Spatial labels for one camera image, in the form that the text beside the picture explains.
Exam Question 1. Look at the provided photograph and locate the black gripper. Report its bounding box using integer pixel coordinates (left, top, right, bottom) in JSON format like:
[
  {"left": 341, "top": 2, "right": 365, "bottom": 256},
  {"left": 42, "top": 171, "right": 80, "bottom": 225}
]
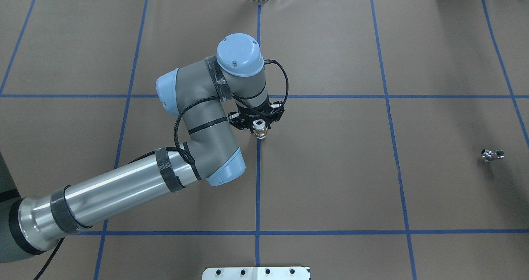
[{"left": 228, "top": 101, "right": 285, "bottom": 131}]

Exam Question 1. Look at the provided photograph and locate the white PPR valve fitting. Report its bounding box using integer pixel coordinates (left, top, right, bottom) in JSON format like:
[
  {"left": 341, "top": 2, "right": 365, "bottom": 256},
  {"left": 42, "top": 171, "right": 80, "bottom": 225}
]
[{"left": 253, "top": 119, "right": 268, "bottom": 140}]

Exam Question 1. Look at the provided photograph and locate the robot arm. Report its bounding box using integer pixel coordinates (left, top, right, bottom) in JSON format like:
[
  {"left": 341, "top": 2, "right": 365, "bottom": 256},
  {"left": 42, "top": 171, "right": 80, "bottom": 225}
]
[{"left": 0, "top": 33, "right": 285, "bottom": 263}]

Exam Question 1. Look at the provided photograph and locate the small chrome pipe fitting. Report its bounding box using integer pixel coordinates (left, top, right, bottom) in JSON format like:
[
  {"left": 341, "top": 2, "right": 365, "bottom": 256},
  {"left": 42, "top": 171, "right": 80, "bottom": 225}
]
[{"left": 481, "top": 149, "right": 505, "bottom": 163}]

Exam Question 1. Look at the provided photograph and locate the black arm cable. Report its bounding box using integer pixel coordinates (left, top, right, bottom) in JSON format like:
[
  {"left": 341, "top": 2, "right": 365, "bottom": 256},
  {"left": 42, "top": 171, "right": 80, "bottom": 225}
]
[{"left": 33, "top": 59, "right": 290, "bottom": 280}]

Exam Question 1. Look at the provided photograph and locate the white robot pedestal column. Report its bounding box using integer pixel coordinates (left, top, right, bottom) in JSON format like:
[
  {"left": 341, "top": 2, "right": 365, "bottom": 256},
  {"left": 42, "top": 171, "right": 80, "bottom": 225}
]
[{"left": 202, "top": 266, "right": 312, "bottom": 280}]

